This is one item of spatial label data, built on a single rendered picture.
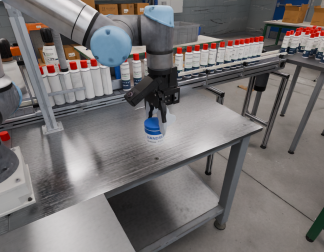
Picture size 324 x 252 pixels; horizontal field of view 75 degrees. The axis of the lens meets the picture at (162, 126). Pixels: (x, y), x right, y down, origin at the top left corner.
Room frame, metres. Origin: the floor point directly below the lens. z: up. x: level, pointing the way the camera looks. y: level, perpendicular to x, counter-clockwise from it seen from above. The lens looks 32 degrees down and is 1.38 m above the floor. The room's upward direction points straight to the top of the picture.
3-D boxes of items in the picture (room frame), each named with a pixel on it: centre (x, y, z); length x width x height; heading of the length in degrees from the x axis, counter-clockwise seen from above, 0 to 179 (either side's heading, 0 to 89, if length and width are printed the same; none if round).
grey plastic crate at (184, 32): (3.07, -0.15, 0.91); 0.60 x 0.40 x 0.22; 127
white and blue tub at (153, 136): (0.59, 0.02, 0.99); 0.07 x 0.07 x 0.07
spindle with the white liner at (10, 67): (1.16, 0.84, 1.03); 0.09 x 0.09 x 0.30
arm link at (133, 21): (0.58, 0.11, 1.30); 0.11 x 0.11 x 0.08; 2
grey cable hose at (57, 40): (0.95, 0.44, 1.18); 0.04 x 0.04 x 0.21
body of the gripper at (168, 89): (0.61, 0.00, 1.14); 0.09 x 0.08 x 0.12; 124
